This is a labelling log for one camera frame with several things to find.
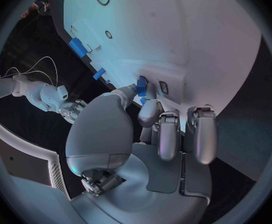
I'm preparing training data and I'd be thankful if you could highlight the blue cylinder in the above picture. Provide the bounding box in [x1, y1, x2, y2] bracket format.
[92, 67, 107, 81]

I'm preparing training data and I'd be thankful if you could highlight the blue plug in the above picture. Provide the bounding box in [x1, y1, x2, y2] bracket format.
[136, 75, 148, 98]

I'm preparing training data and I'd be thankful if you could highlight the white cable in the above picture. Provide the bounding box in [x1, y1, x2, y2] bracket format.
[24, 56, 59, 88]
[0, 67, 55, 86]

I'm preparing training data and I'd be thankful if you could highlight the white task board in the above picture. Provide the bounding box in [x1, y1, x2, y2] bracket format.
[50, 0, 263, 182]

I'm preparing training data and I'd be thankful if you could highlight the blue block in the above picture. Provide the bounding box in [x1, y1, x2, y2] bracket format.
[68, 38, 88, 58]

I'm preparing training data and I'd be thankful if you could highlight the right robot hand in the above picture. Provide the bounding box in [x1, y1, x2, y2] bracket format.
[58, 99, 90, 125]

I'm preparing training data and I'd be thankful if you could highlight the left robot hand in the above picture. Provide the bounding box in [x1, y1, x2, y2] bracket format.
[65, 82, 219, 223]

